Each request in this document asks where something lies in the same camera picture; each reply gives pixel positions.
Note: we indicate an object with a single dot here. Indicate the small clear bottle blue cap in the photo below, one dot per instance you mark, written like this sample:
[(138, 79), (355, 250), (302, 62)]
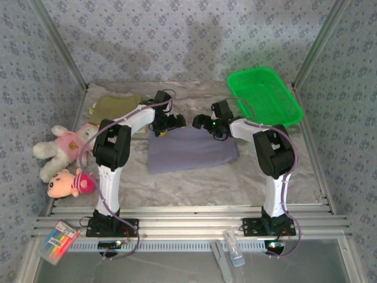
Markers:
[(235, 250)]

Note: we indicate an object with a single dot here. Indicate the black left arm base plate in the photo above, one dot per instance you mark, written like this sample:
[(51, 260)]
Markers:
[(129, 224)]

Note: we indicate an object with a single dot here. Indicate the aluminium corner post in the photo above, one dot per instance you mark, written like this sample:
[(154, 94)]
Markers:
[(61, 44), (319, 44)]

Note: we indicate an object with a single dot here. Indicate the white plush bunny pink hoodie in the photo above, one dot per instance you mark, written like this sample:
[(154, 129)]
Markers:
[(64, 147)]

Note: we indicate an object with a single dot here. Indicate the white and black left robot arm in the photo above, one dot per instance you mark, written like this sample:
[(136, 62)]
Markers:
[(109, 188)]

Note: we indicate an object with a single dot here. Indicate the pack of coloured markers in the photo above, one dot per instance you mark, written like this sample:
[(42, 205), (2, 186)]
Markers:
[(59, 241)]

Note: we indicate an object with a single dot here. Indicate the grey plastic clip tool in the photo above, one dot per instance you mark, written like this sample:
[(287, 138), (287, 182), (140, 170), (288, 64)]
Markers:
[(222, 262)]

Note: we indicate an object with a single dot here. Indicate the green plastic basket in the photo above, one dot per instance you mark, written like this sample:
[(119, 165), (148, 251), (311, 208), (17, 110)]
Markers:
[(265, 94)]

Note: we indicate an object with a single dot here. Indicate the plush doll pink striped hat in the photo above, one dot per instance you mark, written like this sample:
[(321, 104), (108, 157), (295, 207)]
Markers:
[(63, 184)]

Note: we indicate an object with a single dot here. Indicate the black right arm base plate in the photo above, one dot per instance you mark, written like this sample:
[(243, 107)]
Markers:
[(250, 225)]

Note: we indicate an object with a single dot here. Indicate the grey skirt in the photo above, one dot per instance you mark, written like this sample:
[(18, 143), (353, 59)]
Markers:
[(191, 150)]

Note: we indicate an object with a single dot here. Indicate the olive brown skirt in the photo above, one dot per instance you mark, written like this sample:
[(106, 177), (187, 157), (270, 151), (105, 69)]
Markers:
[(115, 107)]

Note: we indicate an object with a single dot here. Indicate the aluminium side rail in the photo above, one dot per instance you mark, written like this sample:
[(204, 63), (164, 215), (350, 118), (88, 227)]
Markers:
[(79, 109), (312, 153)]

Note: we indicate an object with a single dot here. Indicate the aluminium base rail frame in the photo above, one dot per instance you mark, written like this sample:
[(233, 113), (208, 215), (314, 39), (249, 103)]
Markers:
[(188, 218)]

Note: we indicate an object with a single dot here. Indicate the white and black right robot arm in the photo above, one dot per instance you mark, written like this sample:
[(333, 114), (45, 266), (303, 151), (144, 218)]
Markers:
[(277, 194)]

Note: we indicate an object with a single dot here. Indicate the small circuit board green LED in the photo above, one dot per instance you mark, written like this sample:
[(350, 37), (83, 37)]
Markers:
[(110, 243), (275, 244)]

